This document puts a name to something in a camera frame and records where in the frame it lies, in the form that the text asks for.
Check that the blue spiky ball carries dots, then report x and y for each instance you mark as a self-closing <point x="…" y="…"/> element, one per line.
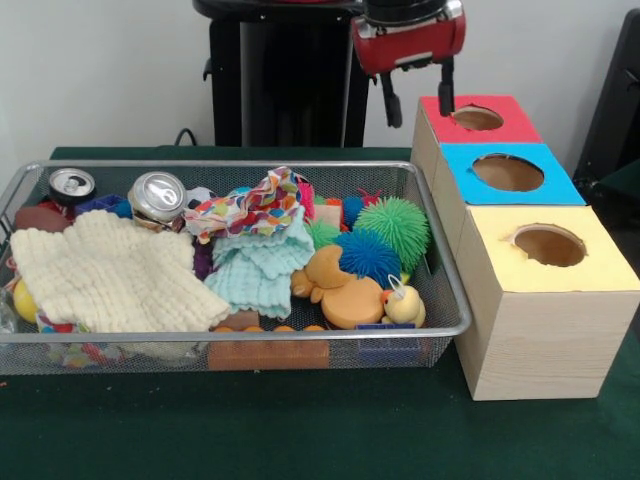
<point x="368" y="257"/>

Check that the orange toy brick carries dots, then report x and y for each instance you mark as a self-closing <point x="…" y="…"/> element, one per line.
<point x="270" y="352"/>

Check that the orange foam duck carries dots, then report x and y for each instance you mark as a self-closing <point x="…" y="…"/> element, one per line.
<point x="350" y="300"/>

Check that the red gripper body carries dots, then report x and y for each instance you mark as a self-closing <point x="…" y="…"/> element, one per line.
<point x="410" y="42"/>

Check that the black chair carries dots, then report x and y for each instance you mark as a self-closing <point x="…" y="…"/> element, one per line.
<point x="615" y="110"/>

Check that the multicolour polka dot cloth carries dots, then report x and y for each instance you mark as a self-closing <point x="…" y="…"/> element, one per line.
<point x="250" y="210"/>

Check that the small green spiky ball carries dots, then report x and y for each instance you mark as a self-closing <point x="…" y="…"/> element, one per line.
<point x="322" y="235"/>

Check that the brown toy football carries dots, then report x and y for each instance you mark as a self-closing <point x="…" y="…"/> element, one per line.
<point x="38" y="218"/>

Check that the upright dark soda can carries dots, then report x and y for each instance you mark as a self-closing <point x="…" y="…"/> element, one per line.
<point x="72" y="185"/>

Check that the mint green cloth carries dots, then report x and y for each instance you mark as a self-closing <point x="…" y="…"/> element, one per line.
<point x="260" y="275"/>

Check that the crushed silver can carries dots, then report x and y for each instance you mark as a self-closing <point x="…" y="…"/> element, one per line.
<point x="157" y="196"/>

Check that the yellow ball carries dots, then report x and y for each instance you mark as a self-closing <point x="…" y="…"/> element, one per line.
<point x="25" y="302"/>

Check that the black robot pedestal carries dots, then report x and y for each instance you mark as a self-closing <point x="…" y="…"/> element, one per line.
<point x="290" y="70"/>

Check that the shallow clear mesh bin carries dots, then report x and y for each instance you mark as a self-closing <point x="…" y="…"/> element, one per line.
<point x="440" y="290"/>

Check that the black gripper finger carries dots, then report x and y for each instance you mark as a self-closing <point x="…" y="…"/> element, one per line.
<point x="391" y="100"/>
<point x="446" y="88"/>

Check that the small yellow rubber duck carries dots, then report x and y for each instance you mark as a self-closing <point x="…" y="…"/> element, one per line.
<point x="404" y="305"/>

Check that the cream knit cloth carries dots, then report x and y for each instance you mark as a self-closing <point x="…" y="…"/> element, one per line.
<point x="110" y="270"/>

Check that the wooden box with three holes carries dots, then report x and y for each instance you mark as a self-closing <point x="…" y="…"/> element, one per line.
<point x="545" y="320"/>

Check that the large green spiky ball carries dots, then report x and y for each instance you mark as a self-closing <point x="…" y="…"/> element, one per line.
<point x="395" y="230"/>

